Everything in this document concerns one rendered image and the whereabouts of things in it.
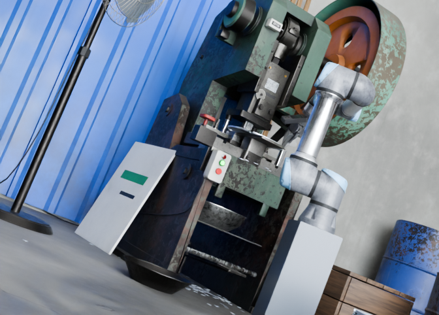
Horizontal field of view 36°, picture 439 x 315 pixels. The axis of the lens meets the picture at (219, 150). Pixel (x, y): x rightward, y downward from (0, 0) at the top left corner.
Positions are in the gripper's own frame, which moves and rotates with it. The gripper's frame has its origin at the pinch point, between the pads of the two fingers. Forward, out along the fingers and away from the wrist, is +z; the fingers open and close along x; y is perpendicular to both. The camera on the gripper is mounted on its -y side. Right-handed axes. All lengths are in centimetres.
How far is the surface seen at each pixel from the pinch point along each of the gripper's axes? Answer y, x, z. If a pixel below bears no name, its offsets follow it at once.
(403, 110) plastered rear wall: 184, 157, -29
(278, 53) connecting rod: -11.0, 34.1, -32.6
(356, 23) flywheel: 27, 49, -66
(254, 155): -10.1, -0.5, 10.8
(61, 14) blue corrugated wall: -91, 136, 26
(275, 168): 5.6, 1.3, 12.6
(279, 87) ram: -5.2, 24.2, -19.9
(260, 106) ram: -13.6, 14.5, -8.6
